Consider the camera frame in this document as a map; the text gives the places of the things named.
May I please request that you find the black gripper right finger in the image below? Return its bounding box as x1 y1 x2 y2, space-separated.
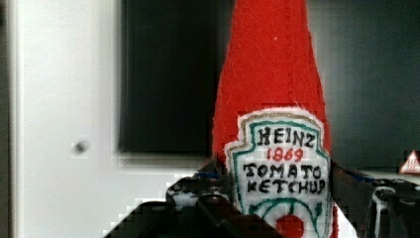
330 162 420 238

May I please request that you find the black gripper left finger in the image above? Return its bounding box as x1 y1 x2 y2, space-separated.
104 160 282 238

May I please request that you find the red felt ketchup bottle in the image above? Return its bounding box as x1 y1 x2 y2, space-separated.
212 0 339 238

